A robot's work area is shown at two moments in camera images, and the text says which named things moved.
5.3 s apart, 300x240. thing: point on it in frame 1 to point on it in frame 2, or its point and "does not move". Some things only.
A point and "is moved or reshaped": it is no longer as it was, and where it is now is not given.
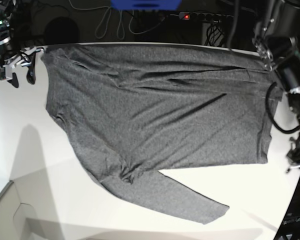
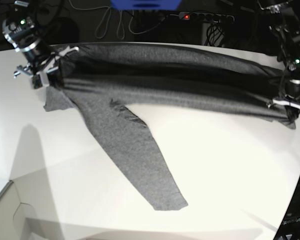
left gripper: (4, 68) to (39, 71)
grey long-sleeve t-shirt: (130, 110) is moved or reshaped
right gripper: (299, 154) to (289, 100)
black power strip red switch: (191, 15) does not move
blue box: (146, 5) does not move
